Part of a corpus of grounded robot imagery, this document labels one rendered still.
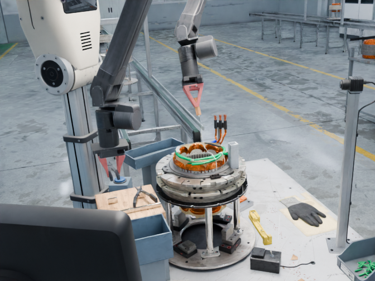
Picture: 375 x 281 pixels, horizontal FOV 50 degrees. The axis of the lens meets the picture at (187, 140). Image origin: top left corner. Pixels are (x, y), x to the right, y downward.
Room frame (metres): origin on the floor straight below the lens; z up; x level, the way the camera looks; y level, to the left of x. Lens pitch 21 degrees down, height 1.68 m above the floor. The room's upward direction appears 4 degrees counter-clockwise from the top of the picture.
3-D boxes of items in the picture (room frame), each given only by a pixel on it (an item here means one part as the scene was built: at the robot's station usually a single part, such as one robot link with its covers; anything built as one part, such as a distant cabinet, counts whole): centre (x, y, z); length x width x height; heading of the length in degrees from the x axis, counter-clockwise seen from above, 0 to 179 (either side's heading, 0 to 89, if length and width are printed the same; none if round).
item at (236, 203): (1.33, -0.17, 0.91); 0.02 x 0.02 x 0.21
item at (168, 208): (1.30, 0.09, 0.91); 0.02 x 0.02 x 0.21
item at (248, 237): (1.32, -0.04, 0.80); 0.39 x 0.39 x 0.01
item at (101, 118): (1.09, 0.22, 1.36); 0.07 x 0.06 x 0.07; 67
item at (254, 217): (1.37, -0.26, 0.80); 0.22 x 0.04 x 0.03; 7
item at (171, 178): (1.32, -0.04, 1.09); 0.32 x 0.32 x 0.01
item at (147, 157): (1.58, 0.14, 0.92); 0.25 x 0.11 x 0.28; 125
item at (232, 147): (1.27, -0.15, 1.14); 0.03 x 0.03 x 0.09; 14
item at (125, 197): (1.12, 0.20, 1.05); 0.20 x 0.19 x 0.02; 16
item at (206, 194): (1.17, -0.05, 1.06); 0.09 x 0.04 x 0.01; 104
